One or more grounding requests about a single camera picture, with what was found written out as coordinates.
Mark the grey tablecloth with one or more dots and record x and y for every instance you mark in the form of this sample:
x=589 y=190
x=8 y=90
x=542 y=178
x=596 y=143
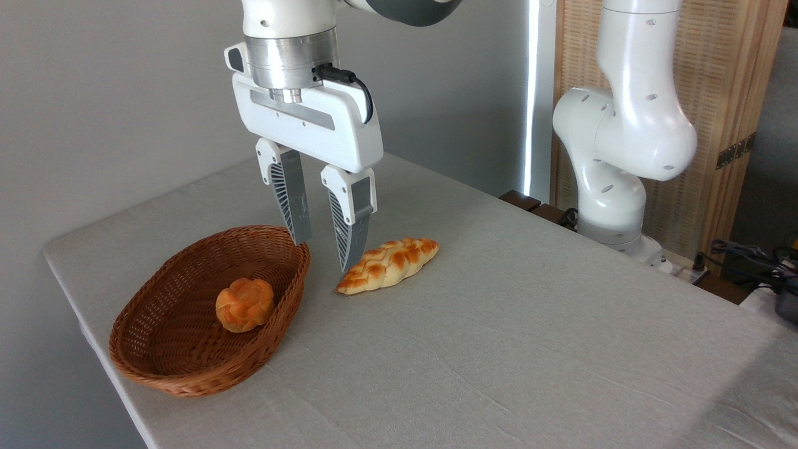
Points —
x=499 y=343

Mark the brown woven wicker basket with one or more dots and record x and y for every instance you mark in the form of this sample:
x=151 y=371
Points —
x=162 y=349

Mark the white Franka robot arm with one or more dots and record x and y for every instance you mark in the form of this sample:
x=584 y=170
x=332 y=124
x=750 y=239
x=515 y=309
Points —
x=623 y=125

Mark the round orange bread roll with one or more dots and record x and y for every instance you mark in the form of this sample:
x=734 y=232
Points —
x=245 y=305

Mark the long braided bread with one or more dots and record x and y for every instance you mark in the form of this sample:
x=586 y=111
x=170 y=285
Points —
x=386 y=265

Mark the wooden folding screen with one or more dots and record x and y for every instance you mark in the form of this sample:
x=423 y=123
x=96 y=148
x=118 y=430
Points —
x=717 y=75

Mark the dark metal screen hinge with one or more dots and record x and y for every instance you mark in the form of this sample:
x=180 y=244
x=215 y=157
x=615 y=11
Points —
x=735 y=151

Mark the white power strip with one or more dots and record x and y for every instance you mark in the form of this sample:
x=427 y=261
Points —
x=682 y=271

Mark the dark brown wooden board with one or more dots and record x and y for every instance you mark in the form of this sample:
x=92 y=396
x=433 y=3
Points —
x=530 y=204

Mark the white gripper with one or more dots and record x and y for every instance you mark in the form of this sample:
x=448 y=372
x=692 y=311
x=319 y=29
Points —
x=312 y=125

